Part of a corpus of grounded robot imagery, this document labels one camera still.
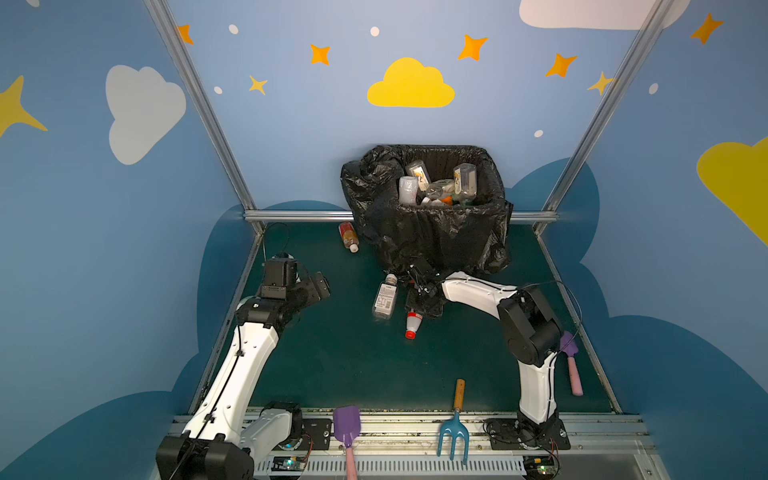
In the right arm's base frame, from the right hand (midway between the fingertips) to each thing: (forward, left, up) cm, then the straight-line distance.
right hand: (411, 307), depth 96 cm
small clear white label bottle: (+31, 0, +32) cm, 44 cm away
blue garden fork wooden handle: (-34, -11, 0) cm, 35 cm away
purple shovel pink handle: (-35, +16, 0) cm, 39 cm away
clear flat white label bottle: (+2, +8, +2) cm, 9 cm away
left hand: (-5, +27, +19) cm, 33 cm away
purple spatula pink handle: (-10, -48, -1) cm, 49 cm away
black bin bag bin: (+7, -14, +26) cm, 30 cm away
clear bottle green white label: (+26, -14, +31) cm, 43 cm away
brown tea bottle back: (+27, +24, +3) cm, 37 cm away
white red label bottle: (-5, -1, +1) cm, 5 cm away
